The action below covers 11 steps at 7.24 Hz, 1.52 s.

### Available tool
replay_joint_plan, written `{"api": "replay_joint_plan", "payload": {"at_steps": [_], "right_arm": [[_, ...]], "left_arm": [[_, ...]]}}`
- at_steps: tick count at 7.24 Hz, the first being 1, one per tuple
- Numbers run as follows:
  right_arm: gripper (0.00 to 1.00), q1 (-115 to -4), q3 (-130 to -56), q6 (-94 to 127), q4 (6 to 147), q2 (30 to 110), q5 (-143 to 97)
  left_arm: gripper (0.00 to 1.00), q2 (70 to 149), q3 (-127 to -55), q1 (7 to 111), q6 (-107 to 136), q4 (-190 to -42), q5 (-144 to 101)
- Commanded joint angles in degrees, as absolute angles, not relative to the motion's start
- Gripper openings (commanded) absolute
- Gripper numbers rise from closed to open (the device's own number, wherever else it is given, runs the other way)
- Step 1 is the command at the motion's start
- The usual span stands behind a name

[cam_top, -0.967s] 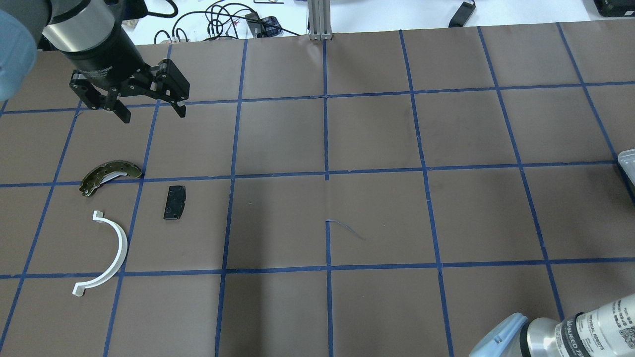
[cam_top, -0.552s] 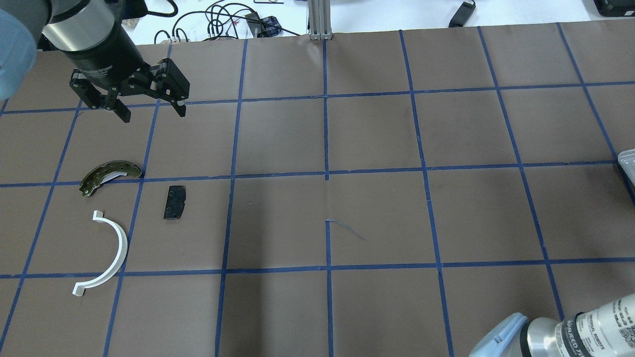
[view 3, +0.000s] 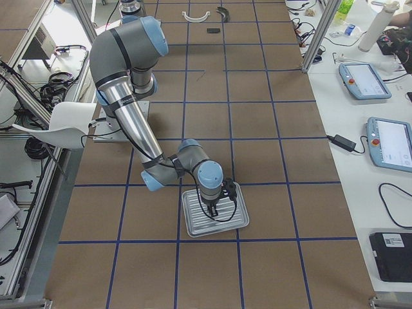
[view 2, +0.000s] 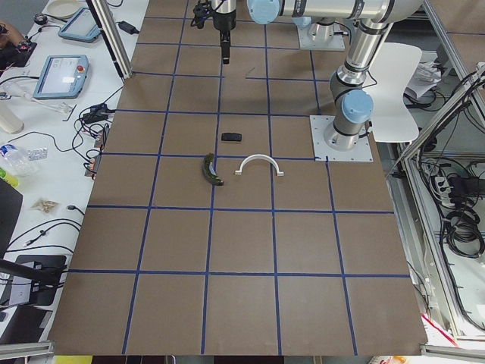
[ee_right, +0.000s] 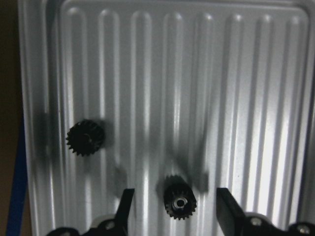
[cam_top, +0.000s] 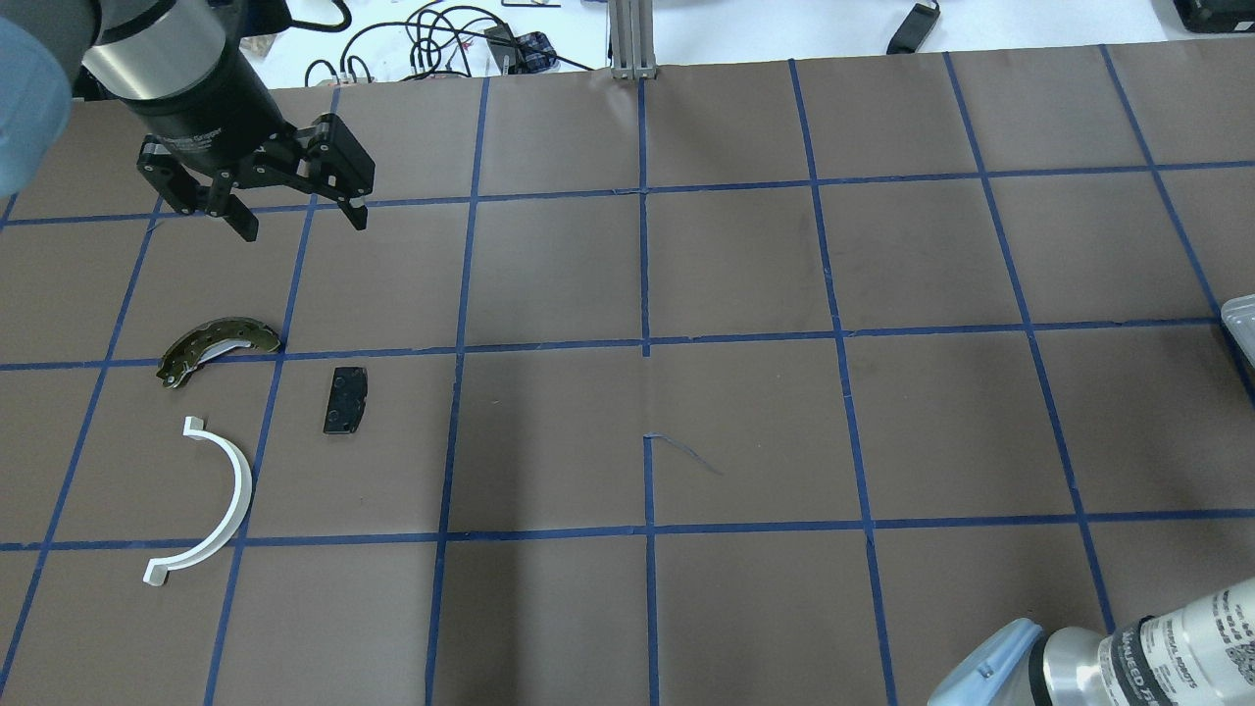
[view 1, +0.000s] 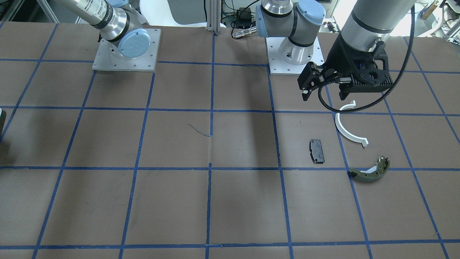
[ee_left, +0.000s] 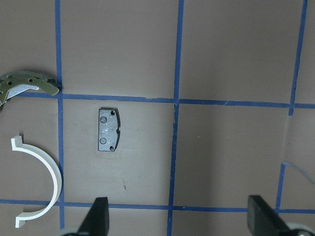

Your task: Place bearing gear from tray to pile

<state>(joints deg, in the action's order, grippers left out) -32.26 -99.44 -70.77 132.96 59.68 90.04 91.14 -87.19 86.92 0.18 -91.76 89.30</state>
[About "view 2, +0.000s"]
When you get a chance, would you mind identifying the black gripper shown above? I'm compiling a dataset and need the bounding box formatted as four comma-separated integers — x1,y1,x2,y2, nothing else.
211,0,236,64

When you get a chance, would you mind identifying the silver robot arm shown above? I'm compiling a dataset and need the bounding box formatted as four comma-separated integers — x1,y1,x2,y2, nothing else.
246,0,422,151

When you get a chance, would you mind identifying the black power adapter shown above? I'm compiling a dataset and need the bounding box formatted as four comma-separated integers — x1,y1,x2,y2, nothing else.
117,20,139,35

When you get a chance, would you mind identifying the black brake pad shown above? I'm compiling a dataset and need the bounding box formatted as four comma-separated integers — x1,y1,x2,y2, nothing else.
221,132,243,143

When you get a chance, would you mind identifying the olive brake shoe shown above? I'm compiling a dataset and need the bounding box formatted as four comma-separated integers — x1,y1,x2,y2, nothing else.
202,152,224,187

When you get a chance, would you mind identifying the blue teach pendant far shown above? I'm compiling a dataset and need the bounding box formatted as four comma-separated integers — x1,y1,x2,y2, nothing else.
58,7,100,42

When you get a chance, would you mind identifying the blue teach pendant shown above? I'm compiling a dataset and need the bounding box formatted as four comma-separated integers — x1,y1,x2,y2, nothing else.
58,7,100,42
33,55,89,99

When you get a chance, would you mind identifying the blue teach pendant near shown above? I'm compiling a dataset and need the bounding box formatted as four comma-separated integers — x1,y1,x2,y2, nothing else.
33,55,89,99

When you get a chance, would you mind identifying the beige plate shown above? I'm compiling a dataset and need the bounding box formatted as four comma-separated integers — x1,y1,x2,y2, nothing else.
44,0,85,20

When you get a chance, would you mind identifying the white chair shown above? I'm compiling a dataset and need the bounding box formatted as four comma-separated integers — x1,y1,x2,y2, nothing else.
366,42,422,143

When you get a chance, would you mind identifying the plastic water bottle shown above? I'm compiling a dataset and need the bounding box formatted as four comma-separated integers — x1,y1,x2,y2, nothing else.
1,143,38,177

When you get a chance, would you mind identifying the bag of small parts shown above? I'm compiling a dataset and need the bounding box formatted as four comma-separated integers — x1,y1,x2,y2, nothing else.
31,198,60,215

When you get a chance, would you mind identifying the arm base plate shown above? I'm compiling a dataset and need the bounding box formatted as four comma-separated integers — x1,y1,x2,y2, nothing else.
294,17,345,52
310,115,373,162

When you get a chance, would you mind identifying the aluminium frame post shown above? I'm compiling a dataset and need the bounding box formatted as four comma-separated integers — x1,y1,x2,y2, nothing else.
86,0,133,80

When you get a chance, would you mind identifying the white curved plastic bracket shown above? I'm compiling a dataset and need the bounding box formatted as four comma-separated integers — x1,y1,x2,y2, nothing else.
234,153,285,177

